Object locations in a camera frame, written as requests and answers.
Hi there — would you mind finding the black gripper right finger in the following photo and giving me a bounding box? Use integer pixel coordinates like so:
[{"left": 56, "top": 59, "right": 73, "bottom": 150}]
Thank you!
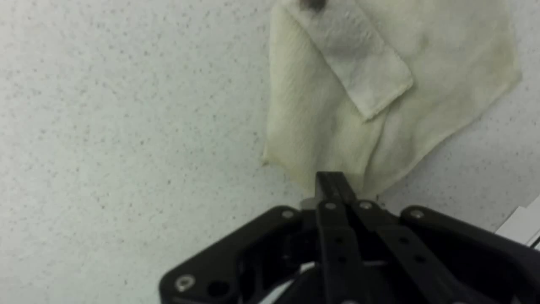
[{"left": 337, "top": 172, "right": 540, "bottom": 304}]

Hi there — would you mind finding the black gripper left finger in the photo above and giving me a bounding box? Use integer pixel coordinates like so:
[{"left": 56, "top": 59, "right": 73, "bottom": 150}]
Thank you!
[{"left": 159, "top": 170, "right": 369, "bottom": 304}]

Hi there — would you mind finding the cream cleaning cloth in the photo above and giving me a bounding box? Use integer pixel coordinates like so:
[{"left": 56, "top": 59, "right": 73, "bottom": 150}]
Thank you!
[{"left": 262, "top": 0, "right": 524, "bottom": 199}]

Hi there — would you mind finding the white printed paper sheet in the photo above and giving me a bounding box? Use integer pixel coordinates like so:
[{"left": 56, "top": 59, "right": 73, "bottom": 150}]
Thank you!
[{"left": 497, "top": 192, "right": 540, "bottom": 250}]

